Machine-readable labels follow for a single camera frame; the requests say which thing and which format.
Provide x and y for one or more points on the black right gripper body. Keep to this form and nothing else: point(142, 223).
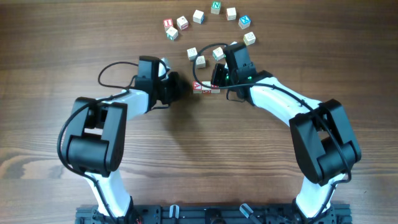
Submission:
point(222, 76)

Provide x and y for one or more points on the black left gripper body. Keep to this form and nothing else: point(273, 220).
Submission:
point(170, 90)

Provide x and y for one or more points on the green B letter block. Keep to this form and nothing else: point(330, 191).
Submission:
point(218, 54)

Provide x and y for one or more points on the red M letter block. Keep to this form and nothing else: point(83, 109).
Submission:
point(215, 89)

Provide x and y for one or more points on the red A letter block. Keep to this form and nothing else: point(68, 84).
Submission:
point(197, 88)

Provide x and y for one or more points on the red Q picture block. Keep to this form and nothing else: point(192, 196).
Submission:
point(206, 87)

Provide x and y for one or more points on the blue E letter block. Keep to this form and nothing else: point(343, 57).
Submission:
point(200, 62)

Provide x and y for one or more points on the green E W block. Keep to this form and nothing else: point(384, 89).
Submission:
point(192, 53)

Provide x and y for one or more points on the green N letter block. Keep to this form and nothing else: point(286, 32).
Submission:
point(215, 7)

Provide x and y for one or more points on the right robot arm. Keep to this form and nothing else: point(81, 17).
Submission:
point(325, 146)

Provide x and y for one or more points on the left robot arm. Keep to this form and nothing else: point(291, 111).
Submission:
point(91, 142)

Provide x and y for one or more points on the yellow-sided picture block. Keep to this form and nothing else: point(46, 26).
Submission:
point(249, 38)

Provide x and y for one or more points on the blue X letter block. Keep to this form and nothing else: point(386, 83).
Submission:
point(244, 22)

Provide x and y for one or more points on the red-sided plain top block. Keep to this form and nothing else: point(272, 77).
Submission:
point(231, 13)

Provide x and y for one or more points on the green J letter block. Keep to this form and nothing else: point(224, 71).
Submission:
point(172, 33)

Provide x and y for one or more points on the plain blue-sided block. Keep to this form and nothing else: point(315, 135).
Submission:
point(198, 16)

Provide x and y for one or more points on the red I letter block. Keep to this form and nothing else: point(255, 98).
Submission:
point(168, 23)

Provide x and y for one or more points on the red 6 number block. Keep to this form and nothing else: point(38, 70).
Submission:
point(182, 23)

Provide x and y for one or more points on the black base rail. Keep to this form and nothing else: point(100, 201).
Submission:
point(273, 213)

